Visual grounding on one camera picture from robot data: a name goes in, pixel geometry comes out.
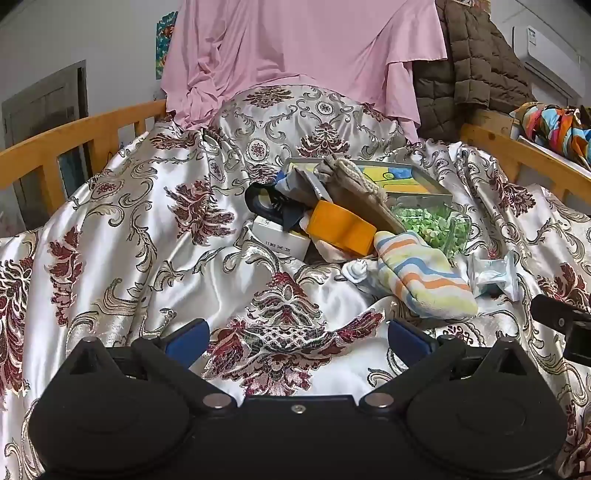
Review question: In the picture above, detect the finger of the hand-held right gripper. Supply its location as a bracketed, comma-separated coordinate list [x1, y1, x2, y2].
[530, 293, 591, 329]

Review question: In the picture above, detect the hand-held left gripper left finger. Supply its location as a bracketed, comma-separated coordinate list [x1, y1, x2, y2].
[60, 318, 234, 414]

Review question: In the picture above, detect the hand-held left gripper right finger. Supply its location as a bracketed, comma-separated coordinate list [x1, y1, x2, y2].
[359, 318, 532, 414]

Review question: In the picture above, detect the light blue tissue packet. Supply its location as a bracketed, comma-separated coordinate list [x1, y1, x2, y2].
[468, 251, 523, 302]

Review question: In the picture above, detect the striped terry sock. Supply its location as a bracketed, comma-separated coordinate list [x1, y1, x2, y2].
[373, 231, 479, 320]

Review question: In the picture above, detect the orange cloth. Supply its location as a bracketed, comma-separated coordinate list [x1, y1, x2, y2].
[306, 200, 378, 257]

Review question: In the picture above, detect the black and blue lens cloth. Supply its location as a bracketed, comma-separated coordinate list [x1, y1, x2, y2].
[244, 181, 302, 232]

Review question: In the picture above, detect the printed metal tray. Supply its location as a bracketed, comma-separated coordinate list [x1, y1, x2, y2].
[281, 157, 454, 206]

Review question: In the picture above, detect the grey cloth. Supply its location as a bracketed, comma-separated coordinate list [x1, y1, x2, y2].
[276, 167, 334, 205]

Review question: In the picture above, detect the floral satin blanket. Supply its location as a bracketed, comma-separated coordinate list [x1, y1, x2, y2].
[0, 85, 591, 480]

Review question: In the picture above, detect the clear bag of green pieces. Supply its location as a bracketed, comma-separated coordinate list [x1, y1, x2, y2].
[390, 196, 472, 258]

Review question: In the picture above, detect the plain white box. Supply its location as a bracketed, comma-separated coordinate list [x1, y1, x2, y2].
[252, 215, 311, 262]

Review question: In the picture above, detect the white mattress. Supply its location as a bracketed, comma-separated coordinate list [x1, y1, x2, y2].
[517, 135, 591, 172]

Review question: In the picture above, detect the colourful patterned cloth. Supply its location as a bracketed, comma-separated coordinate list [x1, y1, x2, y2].
[510, 102, 591, 169]

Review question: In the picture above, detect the white air conditioner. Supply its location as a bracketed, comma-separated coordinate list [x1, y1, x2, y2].
[512, 25, 587, 95]

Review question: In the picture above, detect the brown puffer jacket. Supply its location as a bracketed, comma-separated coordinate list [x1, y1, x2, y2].
[413, 0, 539, 144]

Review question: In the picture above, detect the grey door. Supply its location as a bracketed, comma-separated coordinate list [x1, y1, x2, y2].
[0, 60, 89, 232]

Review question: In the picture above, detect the pink sheet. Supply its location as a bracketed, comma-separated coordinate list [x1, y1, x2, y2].
[159, 0, 448, 144]

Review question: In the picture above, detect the wooden bed rail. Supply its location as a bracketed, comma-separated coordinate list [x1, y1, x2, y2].
[459, 122, 591, 204]
[0, 99, 169, 217]

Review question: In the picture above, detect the colourful wall poster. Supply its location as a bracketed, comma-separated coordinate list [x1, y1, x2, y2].
[154, 11, 179, 81]

